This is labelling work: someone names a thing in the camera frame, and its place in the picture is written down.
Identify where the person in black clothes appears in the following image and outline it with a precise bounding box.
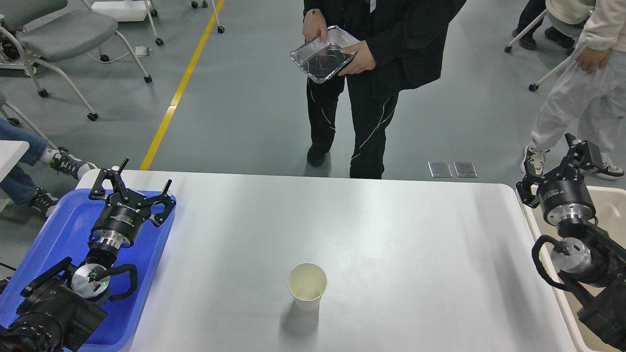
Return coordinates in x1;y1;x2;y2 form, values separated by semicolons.
302;0;465;179

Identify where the person with dark shoes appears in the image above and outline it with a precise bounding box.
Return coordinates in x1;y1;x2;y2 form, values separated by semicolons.
512;0;575;50

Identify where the metal floor plate left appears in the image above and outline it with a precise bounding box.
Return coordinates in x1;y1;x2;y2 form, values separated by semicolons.
428;161;452;178

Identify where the blue plastic tray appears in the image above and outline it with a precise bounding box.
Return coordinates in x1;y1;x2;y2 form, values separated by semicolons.
0;189;175;352

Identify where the person in white clothes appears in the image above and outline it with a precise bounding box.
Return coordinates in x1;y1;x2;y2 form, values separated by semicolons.
520;0;626;180

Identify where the white chair at right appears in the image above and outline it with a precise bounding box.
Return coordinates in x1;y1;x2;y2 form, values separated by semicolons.
504;9;587;92

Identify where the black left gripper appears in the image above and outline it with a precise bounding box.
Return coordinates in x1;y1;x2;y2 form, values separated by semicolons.
88;158;177;248

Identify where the grey office chair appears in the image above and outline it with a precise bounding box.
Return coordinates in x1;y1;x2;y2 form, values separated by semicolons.
0;0;152;122

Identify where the white power adapter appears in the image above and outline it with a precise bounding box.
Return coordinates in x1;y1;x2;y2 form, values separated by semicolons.
134;46;151;57

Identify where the metal floor plate right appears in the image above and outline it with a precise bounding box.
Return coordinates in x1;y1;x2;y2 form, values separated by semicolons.
453;162;478;178

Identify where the white side table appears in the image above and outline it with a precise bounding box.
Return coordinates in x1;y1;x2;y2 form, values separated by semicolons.
0;140;29;181

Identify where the seated person in jeans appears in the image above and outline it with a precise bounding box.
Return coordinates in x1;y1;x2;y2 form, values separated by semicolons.
0;117;98;219

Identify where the aluminium foil tray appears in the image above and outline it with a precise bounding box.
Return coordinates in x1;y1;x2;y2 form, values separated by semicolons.
289;26;358;83

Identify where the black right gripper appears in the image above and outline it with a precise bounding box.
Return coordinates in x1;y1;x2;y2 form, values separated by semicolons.
516;133;603;225

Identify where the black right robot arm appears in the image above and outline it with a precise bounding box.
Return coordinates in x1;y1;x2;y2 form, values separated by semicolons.
516;133;625;352

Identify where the metal floor plate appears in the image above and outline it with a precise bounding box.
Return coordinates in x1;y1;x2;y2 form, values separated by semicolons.
453;162;478;178
428;161;452;178

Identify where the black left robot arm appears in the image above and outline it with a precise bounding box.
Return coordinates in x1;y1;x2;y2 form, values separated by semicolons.
1;166;177;352

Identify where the beige plastic bin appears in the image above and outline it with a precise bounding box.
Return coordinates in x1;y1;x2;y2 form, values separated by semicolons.
516;185;626;352

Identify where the white paper cup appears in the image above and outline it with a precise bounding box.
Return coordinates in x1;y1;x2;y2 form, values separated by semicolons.
288;263;327;312

